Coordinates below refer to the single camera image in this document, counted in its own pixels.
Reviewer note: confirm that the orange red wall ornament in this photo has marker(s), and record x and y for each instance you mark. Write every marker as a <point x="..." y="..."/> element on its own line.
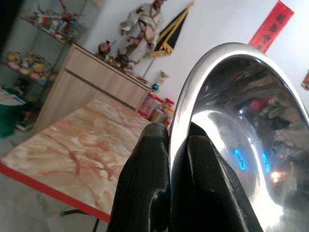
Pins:
<point x="306" y="81"/>

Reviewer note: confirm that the shiny stainless steel plate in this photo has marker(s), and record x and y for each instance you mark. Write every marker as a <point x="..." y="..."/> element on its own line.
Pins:
<point x="241" y="106"/>

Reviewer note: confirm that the black flag with yellow trim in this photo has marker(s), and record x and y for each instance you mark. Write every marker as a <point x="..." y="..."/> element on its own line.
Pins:
<point x="171" y="31"/>

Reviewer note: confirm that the marble pattern red edged table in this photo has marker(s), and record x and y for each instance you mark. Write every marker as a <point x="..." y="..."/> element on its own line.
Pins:
<point x="79" y="149"/>

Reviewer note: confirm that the low clear plastic jar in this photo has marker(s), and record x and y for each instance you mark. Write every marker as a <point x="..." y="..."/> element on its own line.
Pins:
<point x="158" y="116"/>

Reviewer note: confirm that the red paper wall banner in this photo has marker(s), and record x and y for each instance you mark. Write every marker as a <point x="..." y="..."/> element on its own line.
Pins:
<point x="271" y="26"/>

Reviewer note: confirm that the blue round ornament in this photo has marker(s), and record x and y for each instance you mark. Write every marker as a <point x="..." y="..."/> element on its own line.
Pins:
<point x="156" y="86"/>

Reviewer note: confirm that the glass shelf with figurines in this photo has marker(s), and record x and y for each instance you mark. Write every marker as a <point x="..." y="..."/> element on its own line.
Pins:
<point x="36" y="67"/>

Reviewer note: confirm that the small white figurine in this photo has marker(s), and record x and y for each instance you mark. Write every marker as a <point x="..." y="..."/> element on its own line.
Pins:
<point x="163" y="76"/>

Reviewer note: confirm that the green tote bag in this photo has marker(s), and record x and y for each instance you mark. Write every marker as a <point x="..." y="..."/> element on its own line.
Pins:
<point x="9" y="118"/>

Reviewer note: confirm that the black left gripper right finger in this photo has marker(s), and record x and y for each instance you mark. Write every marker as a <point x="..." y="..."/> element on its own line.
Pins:
<point x="202" y="193"/>

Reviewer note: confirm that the white robed warrior statue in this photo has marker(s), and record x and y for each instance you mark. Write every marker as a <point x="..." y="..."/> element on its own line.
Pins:
<point x="143" y="26"/>

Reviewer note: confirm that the light wooden cabinet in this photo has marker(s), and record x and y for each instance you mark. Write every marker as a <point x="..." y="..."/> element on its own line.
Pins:
<point x="96" y="82"/>

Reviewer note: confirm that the dark metal teapot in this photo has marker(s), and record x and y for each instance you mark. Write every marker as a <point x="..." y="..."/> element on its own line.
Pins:
<point x="123" y="61"/>

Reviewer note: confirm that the round brown red urn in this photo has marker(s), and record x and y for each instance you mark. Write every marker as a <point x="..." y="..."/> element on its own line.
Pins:
<point x="104" y="47"/>

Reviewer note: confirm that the large red lid plastic jar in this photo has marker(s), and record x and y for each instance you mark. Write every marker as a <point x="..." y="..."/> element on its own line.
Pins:
<point x="152" y="104"/>

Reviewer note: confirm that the orange red lid plastic jar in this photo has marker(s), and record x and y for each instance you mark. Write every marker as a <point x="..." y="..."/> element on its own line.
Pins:
<point x="168" y="106"/>

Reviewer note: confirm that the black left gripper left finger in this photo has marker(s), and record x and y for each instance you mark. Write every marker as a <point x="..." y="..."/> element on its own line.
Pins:
<point x="142" y="183"/>

